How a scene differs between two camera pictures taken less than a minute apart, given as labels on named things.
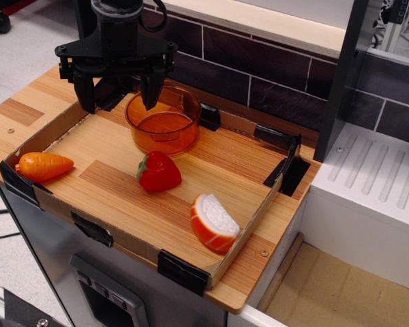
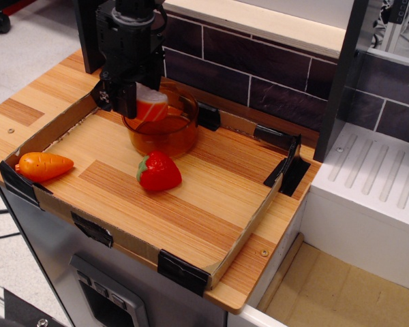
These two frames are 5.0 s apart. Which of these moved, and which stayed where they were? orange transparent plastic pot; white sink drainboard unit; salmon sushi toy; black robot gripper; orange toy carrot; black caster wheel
Moved: salmon sushi toy; black robot gripper
Stayed: black caster wheel; orange toy carrot; orange transparent plastic pot; white sink drainboard unit
